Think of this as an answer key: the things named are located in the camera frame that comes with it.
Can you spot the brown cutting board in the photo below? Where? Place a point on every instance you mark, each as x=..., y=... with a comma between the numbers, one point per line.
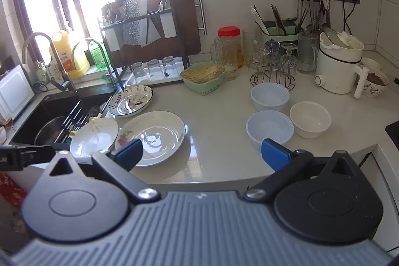
x=182, y=23

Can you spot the printed ceramic mug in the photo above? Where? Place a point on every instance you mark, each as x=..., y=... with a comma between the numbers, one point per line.
x=375, y=83

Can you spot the red packet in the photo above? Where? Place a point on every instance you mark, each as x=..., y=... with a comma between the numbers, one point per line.
x=11, y=191

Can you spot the brown wooden utensils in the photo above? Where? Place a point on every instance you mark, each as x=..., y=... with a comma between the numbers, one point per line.
x=277, y=18

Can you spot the green utensil holder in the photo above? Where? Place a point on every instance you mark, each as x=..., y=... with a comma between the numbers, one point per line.
x=279, y=29

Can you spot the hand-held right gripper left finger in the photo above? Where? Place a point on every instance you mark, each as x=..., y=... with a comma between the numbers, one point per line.
x=129, y=153

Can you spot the black chopsticks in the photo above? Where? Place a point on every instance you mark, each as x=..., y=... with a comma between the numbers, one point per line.
x=302, y=19

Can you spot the embossed steel board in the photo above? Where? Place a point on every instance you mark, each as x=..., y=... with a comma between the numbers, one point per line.
x=132, y=19

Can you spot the textured glass mug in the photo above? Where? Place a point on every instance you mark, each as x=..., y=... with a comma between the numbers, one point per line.
x=223, y=57

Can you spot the floral dark-rimmed plate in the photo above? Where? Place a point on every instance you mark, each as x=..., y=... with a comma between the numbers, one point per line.
x=131, y=101

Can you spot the hanging utensil rack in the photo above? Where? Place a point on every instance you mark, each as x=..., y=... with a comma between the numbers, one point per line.
x=308, y=1

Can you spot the black kitchen sink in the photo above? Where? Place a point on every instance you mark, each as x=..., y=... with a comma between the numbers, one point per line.
x=46, y=110

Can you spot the small white ceramic bowl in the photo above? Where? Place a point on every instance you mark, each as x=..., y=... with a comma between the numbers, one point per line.
x=372, y=62

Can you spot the slim steel faucet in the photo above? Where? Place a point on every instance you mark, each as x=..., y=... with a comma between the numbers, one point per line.
x=93, y=41

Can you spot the yellow oil bottle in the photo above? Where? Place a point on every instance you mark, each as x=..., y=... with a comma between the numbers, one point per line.
x=67, y=57

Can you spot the cut-glass goblet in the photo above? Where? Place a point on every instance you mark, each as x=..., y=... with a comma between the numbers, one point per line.
x=288, y=58

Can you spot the tall steel faucet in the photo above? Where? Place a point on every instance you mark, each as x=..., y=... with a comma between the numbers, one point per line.
x=34, y=38

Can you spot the green detergent bottle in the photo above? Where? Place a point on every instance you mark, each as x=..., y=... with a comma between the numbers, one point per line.
x=97, y=55

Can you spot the white electric cooking pot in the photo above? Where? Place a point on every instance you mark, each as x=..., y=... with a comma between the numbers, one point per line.
x=336, y=66

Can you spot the tall clear glass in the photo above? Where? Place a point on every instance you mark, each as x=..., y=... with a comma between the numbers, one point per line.
x=249, y=44

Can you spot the white countertop appliance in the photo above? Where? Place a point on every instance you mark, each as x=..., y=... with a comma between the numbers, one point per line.
x=14, y=91

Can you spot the clear glass cup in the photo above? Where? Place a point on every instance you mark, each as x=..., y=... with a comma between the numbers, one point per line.
x=260, y=60

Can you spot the green plastic basket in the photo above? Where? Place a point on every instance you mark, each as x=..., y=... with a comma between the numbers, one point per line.
x=202, y=87

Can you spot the black stove top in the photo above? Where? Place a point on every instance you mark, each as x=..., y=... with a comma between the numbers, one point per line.
x=393, y=129

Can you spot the black sink drying rods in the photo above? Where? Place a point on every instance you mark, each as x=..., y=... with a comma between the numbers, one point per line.
x=74, y=119

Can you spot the textured glass pitcher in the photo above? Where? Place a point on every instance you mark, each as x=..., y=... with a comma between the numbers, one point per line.
x=307, y=52

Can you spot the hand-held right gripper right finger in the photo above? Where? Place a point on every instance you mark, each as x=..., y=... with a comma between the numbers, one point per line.
x=274, y=153

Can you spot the pile of pale thin sticks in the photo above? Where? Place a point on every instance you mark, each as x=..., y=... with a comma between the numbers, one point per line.
x=202, y=71

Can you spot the yellow cloth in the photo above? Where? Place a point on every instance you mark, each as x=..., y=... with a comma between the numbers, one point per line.
x=93, y=119

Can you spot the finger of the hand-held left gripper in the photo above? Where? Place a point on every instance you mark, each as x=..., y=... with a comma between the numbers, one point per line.
x=28, y=157

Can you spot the purple-bottomed glass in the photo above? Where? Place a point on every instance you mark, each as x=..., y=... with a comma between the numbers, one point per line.
x=273, y=49

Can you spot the bluish white bowl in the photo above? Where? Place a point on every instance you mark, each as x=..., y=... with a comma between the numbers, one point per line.
x=269, y=129
x=269, y=96

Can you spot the black dish rack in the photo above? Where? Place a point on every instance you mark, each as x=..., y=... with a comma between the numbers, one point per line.
x=141, y=15

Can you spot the white rack holder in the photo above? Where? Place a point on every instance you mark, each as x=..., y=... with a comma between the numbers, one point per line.
x=110, y=38
x=168, y=24

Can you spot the white leaf-print plate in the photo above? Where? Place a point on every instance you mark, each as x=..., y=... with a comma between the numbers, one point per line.
x=93, y=138

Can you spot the steel pot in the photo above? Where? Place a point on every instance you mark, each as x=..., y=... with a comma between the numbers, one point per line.
x=46, y=133

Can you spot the upturned drinking glass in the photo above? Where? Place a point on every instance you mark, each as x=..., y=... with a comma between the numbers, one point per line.
x=138, y=68
x=154, y=68
x=170, y=66

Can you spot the red-lidded plastic jar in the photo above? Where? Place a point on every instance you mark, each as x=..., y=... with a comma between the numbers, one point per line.
x=232, y=41

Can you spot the large white plate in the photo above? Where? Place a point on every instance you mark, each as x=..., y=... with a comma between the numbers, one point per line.
x=159, y=132

